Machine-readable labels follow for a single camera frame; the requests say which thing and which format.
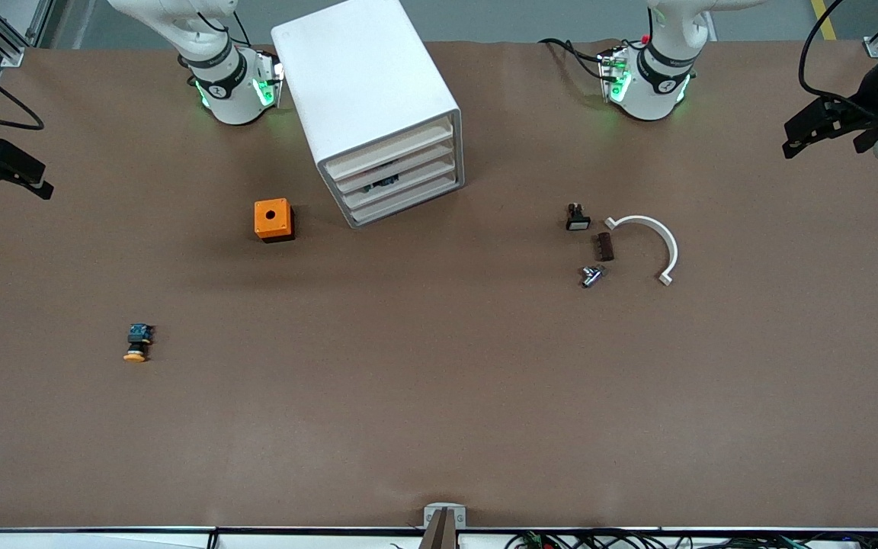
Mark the white drawer cabinet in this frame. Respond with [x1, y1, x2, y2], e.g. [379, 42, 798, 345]
[270, 0, 465, 230]

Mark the beige cabinet drawer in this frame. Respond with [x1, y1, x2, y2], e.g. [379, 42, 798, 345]
[323, 114, 457, 182]
[349, 179, 460, 228]
[341, 162, 458, 211]
[334, 142, 457, 197]

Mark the yellow mushroom push button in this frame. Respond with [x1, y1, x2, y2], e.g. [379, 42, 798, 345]
[123, 323, 155, 363]

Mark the grey metal table clamp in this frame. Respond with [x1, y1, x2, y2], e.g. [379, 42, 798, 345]
[422, 502, 467, 531]

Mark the brown tapered bar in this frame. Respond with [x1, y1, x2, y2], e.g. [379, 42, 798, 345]
[418, 509, 459, 549]

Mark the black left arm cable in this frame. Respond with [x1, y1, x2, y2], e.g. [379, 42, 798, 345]
[798, 0, 878, 115]

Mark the white curved plastic bracket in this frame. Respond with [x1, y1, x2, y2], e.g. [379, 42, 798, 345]
[604, 215, 679, 287]

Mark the black left base cable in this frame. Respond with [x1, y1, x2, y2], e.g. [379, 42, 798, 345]
[538, 37, 609, 81]

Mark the black base cable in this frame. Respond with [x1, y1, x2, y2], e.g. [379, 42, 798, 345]
[538, 37, 609, 81]
[210, 11, 254, 48]

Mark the orange button enclosure box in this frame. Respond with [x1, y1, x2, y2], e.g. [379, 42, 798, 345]
[254, 198, 296, 243]

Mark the black right base cable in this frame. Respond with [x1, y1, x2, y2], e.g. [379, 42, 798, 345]
[210, 11, 254, 48]

